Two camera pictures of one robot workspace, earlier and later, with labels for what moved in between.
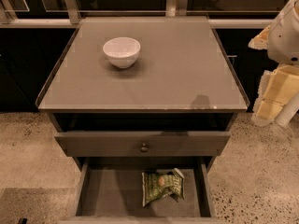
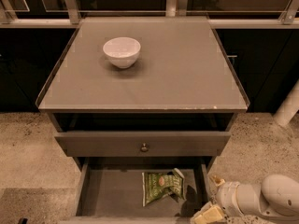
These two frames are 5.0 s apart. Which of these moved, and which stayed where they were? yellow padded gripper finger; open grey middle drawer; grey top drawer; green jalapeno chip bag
Moved: yellow padded gripper finger
Stayed: grey top drawer; green jalapeno chip bag; open grey middle drawer
